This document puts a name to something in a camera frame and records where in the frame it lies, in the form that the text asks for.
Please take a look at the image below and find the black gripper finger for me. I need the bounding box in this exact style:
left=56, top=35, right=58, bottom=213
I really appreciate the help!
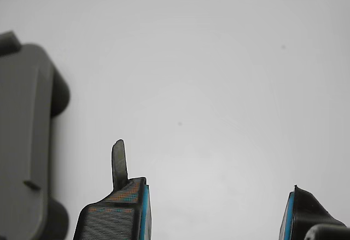
left=278, top=184, right=350, bottom=240

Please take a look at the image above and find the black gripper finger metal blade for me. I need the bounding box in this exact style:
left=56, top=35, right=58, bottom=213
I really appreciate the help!
left=73, top=138, right=151, bottom=240

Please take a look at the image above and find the gray frame holder tray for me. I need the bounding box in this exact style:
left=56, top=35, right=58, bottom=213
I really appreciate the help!
left=0, top=31, right=71, bottom=240

